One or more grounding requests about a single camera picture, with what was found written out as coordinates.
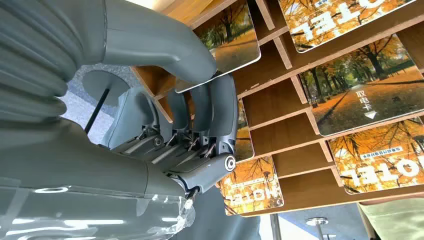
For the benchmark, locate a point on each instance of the chrome stanchion post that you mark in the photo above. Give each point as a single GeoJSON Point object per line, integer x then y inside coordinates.
{"type": "Point", "coordinates": [317, 222]}

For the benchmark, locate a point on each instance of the dark round base stanchion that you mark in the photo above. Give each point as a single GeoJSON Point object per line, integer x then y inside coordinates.
{"type": "Point", "coordinates": [99, 82]}

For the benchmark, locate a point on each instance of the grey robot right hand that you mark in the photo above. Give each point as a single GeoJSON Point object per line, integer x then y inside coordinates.
{"type": "Point", "coordinates": [82, 165]}

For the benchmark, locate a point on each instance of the wooden slotted card holder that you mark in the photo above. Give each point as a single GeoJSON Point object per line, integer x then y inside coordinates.
{"type": "Point", "coordinates": [288, 132]}

